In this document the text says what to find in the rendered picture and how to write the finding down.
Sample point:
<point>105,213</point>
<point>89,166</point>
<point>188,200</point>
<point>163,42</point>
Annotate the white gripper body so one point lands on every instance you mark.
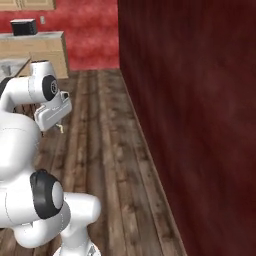
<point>52,113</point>

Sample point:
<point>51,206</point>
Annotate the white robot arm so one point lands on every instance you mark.
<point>16,143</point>

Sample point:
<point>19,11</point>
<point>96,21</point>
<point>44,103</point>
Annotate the tan base cabinet run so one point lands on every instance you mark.
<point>43,53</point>

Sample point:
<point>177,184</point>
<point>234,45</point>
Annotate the wooden island with grey top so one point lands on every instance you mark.
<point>13,65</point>

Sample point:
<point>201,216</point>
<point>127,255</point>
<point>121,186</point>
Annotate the white wall socket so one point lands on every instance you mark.
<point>42,20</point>

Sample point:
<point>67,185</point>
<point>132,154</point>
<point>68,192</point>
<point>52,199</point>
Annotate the tan wall cabinet run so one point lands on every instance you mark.
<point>33,4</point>

